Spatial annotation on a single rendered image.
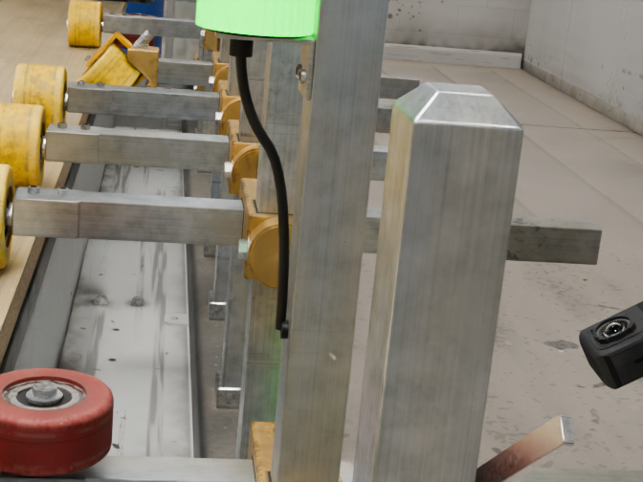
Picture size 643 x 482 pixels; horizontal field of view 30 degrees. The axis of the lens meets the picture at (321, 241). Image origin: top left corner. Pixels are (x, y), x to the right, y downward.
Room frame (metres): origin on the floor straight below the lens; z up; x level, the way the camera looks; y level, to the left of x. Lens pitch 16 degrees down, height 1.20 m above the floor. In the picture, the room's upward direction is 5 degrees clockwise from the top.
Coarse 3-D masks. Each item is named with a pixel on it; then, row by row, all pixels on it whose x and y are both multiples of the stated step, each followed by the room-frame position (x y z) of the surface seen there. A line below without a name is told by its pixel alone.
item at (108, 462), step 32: (0, 480) 0.62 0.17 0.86; (32, 480) 0.62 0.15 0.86; (64, 480) 0.63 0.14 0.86; (96, 480) 0.63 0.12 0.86; (128, 480) 0.63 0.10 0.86; (160, 480) 0.64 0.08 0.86; (192, 480) 0.64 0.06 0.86; (224, 480) 0.64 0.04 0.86; (544, 480) 0.68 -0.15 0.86; (576, 480) 0.69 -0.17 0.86; (608, 480) 0.69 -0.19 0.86; (640, 480) 0.70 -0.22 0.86
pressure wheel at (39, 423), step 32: (0, 384) 0.65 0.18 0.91; (32, 384) 0.66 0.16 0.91; (64, 384) 0.66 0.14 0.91; (96, 384) 0.66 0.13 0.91; (0, 416) 0.61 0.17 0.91; (32, 416) 0.61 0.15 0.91; (64, 416) 0.61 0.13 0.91; (96, 416) 0.62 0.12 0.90; (0, 448) 0.61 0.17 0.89; (32, 448) 0.60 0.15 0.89; (64, 448) 0.61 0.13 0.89; (96, 448) 0.62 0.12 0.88
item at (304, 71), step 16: (224, 32) 0.59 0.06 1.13; (240, 48) 0.61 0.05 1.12; (304, 48) 0.62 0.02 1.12; (240, 64) 0.61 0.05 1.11; (304, 64) 0.62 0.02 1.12; (240, 80) 0.61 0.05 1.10; (304, 80) 0.61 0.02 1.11; (240, 96) 0.62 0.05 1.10; (304, 96) 0.61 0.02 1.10; (256, 128) 0.61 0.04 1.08; (272, 144) 0.62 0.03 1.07; (272, 160) 0.61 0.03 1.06; (288, 224) 0.62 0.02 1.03; (288, 240) 0.62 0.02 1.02; (288, 256) 0.62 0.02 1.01; (288, 272) 0.62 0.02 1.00; (288, 320) 0.62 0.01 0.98
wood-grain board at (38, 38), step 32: (0, 0) 2.72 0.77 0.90; (32, 0) 2.78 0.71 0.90; (0, 32) 2.20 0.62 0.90; (32, 32) 2.24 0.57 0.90; (64, 32) 2.29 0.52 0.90; (0, 64) 1.84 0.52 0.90; (64, 64) 1.90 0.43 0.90; (0, 96) 1.58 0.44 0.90; (32, 256) 0.94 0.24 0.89; (0, 288) 0.83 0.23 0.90; (0, 320) 0.77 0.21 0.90; (0, 352) 0.75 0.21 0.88
